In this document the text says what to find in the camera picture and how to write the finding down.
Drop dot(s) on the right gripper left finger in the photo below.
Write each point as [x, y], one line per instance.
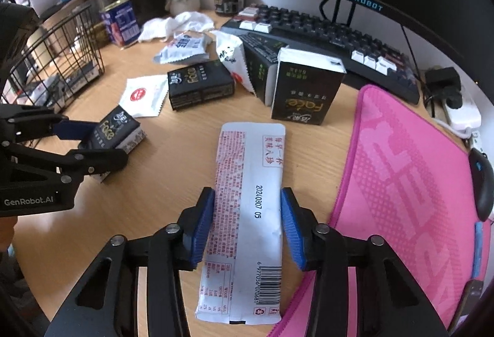
[104, 300]

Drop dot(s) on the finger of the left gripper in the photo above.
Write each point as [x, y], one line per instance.
[77, 163]
[58, 126]

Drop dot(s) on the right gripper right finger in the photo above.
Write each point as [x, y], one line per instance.
[390, 302]

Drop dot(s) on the white square sachet red logo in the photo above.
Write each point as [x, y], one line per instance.
[144, 96]

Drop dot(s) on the white red stick packet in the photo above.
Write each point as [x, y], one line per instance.
[242, 263]

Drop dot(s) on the white blue snack packet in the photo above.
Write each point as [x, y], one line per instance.
[185, 49]

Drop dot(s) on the black Face tissue pack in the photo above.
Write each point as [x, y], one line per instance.
[199, 83]
[306, 85]

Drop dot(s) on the white sachet packet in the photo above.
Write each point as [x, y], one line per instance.
[231, 52]

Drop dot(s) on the person left hand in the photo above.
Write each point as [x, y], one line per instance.
[7, 226]

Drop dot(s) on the pink mouse pad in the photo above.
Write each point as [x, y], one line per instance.
[411, 184]

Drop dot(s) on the blue tin can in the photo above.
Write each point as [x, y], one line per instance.
[120, 22]

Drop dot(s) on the black computer mouse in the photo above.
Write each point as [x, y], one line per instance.
[482, 181]

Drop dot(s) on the white crumpled cloth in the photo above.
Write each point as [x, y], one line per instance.
[164, 29]

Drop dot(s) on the white power strip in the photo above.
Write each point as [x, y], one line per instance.
[462, 114]

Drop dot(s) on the black power adapter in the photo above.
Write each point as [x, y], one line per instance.
[444, 84]

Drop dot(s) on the black mechanical keyboard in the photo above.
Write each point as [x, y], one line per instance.
[367, 60]

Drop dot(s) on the black wire basket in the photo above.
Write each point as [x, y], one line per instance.
[57, 64]

